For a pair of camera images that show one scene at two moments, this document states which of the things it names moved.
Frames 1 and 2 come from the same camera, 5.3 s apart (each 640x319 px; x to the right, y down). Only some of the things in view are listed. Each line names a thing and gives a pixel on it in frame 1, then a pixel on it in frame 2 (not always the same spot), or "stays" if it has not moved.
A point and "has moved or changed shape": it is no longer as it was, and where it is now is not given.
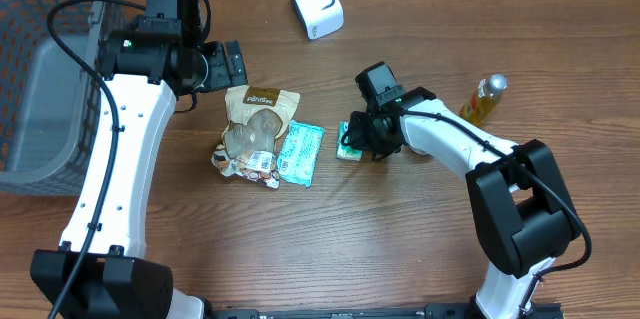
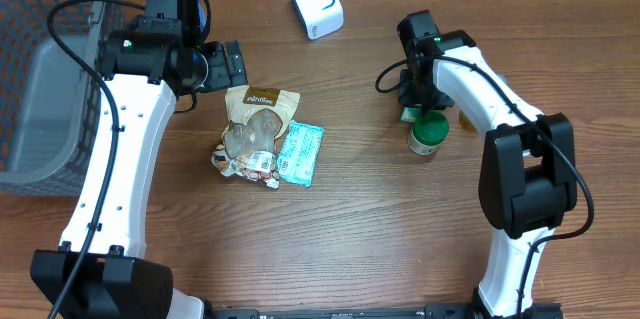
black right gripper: [363, 142] -> [410, 98]
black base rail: [428, 310] stays
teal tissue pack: [346, 152] has moved or changed shape
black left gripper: [216, 76] stays
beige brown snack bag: [256, 120] stays
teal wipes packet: [300, 154] stays
